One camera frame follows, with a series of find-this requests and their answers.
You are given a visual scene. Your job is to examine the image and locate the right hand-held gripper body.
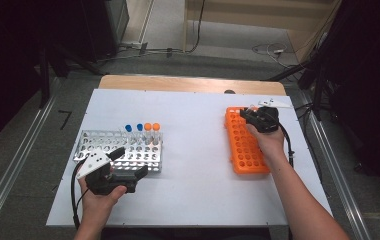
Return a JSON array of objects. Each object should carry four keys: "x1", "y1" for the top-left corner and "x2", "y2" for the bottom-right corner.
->
[{"x1": 249, "y1": 98, "x2": 293, "y2": 135}]

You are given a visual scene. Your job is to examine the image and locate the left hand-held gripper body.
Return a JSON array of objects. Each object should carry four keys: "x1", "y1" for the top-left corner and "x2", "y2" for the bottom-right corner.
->
[{"x1": 75, "y1": 148, "x2": 139, "y2": 196}]

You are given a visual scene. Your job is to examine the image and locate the metal test tube rack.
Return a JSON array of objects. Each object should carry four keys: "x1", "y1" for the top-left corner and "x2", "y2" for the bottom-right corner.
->
[{"x1": 73, "y1": 129, "x2": 164, "y2": 174}]

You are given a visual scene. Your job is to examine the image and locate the orange plastic test tube rack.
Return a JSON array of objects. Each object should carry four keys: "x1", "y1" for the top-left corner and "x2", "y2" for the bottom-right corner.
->
[{"x1": 224, "y1": 106, "x2": 272, "y2": 176}]

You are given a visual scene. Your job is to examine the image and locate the orange-capped test tube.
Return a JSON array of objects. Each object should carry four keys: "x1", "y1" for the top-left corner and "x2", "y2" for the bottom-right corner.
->
[
  {"x1": 143, "y1": 122, "x2": 154, "y2": 145},
  {"x1": 152, "y1": 122, "x2": 162, "y2": 145}
]

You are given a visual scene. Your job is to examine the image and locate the person's right hand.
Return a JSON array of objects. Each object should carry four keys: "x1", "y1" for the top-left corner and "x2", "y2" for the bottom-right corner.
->
[{"x1": 246, "y1": 123, "x2": 287, "y2": 163}]

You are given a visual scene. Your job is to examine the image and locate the person's left hand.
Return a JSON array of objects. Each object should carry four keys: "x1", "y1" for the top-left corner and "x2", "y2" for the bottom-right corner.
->
[{"x1": 78, "y1": 177, "x2": 128, "y2": 221}]

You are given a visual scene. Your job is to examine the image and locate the black metal stand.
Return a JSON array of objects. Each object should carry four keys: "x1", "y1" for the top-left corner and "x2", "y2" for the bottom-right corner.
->
[
  {"x1": 267, "y1": 59, "x2": 333, "y2": 122},
  {"x1": 37, "y1": 43, "x2": 110, "y2": 110}
]

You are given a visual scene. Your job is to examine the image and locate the white table board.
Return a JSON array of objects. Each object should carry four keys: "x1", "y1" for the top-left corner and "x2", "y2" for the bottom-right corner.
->
[{"x1": 45, "y1": 88, "x2": 337, "y2": 228}]

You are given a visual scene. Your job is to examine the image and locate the wooden table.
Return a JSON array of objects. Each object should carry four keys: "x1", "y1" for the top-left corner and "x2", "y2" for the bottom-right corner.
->
[{"x1": 97, "y1": 74, "x2": 287, "y2": 97}]

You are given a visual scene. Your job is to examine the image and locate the person's dark clothing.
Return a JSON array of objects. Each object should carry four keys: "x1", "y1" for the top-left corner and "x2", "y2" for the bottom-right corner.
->
[{"x1": 101, "y1": 227, "x2": 292, "y2": 240}]

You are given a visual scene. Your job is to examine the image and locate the wooden partition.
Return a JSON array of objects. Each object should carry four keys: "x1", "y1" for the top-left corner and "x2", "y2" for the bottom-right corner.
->
[{"x1": 182, "y1": 0, "x2": 343, "y2": 64}]

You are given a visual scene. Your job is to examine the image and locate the dark curtain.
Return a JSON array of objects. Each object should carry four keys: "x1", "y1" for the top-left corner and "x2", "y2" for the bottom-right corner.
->
[
  {"x1": 0, "y1": 0, "x2": 116, "y2": 158},
  {"x1": 311, "y1": 0, "x2": 380, "y2": 203}
]

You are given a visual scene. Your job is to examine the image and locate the grey cabinet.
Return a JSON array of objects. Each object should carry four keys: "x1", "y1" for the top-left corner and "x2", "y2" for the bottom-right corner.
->
[{"x1": 103, "y1": 0, "x2": 130, "y2": 46}]

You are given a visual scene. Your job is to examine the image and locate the right hand-held gripper cable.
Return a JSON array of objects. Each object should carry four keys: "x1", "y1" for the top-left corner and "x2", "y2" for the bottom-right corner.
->
[{"x1": 277, "y1": 120, "x2": 296, "y2": 170}]

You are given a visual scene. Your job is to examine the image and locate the hand-held gripper cable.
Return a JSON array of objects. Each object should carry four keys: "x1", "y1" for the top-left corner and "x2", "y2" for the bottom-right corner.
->
[
  {"x1": 70, "y1": 158, "x2": 88, "y2": 231},
  {"x1": 277, "y1": 120, "x2": 296, "y2": 170}
]

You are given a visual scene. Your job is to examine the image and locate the left hand-held gripper cable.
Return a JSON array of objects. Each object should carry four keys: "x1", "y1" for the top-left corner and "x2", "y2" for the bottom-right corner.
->
[{"x1": 70, "y1": 158, "x2": 88, "y2": 231}]

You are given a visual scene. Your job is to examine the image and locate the black floor cables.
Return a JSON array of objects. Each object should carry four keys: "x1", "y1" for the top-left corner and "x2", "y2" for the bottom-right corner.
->
[{"x1": 293, "y1": 102, "x2": 316, "y2": 149}]

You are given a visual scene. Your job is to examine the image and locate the white coiled cable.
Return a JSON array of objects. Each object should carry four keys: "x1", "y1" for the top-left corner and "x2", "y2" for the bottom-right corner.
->
[{"x1": 251, "y1": 42, "x2": 300, "y2": 70}]

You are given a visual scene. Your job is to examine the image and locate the aluminium floor rail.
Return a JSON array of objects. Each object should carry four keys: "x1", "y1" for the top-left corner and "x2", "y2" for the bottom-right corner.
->
[
  {"x1": 0, "y1": 77, "x2": 62, "y2": 240},
  {"x1": 298, "y1": 92, "x2": 375, "y2": 240}
]

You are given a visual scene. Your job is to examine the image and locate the black hanging cable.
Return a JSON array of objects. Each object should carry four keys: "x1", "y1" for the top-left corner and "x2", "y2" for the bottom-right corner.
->
[{"x1": 187, "y1": 0, "x2": 207, "y2": 54}]

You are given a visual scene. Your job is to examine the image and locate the grey floor cables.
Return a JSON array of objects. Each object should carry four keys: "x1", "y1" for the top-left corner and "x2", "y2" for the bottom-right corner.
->
[{"x1": 99, "y1": 40, "x2": 186, "y2": 64}]

